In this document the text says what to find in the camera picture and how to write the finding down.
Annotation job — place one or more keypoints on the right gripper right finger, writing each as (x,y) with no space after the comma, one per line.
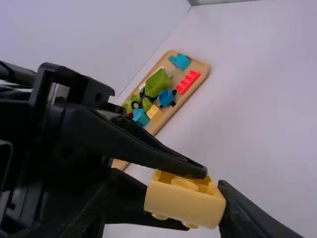
(247,220)

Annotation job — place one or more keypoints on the tan tray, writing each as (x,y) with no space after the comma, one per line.
(198,66)

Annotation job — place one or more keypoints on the yellow toy brick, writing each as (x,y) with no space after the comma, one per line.
(183,203)
(154,112)

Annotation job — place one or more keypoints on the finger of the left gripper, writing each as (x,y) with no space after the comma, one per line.
(138,146)
(171,224)

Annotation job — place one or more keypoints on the long red toy brick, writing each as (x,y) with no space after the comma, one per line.
(188,82)

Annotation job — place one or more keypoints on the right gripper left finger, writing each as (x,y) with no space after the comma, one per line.
(104,203)

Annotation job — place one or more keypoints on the large green toy brick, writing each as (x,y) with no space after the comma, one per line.
(157,83)

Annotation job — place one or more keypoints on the teal toy brick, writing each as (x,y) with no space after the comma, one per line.
(179,61)
(140,118)

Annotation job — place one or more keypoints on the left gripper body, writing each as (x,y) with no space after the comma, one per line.
(49,148)

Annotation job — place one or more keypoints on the blue toy brick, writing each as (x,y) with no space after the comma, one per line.
(166,98)

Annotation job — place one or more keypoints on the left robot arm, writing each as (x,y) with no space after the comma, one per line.
(15,74)

